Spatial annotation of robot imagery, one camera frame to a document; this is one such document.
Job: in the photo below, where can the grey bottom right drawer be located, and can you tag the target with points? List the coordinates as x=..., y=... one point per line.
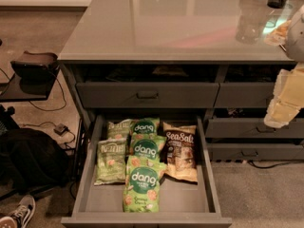
x=256, y=151

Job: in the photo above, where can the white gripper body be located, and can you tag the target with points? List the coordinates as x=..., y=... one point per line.
x=296, y=38

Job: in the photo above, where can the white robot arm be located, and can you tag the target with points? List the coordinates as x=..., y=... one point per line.
x=290, y=37

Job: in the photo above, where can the black power adapter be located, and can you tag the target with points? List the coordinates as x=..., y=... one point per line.
x=60, y=129

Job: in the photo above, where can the black device on side table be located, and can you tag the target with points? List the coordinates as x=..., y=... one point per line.
x=35, y=66

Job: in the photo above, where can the green jalapeno chip bag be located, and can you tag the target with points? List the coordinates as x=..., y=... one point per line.
x=110, y=166
x=118, y=130

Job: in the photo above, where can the rear green dang chip bag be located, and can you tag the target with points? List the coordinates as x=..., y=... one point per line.
x=145, y=126

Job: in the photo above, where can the grey sneaker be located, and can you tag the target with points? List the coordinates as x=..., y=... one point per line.
x=21, y=216

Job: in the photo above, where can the grey top left drawer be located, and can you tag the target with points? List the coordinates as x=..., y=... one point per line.
x=147, y=95

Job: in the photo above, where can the front green dang chip bag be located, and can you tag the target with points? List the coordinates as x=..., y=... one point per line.
x=142, y=185

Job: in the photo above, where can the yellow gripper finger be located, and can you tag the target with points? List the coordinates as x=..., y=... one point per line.
x=279, y=114

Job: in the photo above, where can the grey cabinet frame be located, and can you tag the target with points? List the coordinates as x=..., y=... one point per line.
x=131, y=71

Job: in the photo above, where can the grey top right drawer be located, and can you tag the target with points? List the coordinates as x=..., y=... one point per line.
x=244, y=95

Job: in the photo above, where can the green dang chip bag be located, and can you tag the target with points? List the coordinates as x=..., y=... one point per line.
x=145, y=126
x=147, y=145
x=142, y=185

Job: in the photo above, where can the open grey middle drawer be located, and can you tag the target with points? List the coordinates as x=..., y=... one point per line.
x=183, y=204

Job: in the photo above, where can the grey middle right drawer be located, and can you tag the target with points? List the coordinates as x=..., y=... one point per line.
x=241, y=128

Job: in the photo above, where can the black backpack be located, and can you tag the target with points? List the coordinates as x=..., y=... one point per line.
x=32, y=159

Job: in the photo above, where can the sea salt chip bag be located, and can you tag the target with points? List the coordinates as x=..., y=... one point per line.
x=180, y=157

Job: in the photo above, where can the middle green dang chip bag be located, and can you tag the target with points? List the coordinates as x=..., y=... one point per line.
x=147, y=145

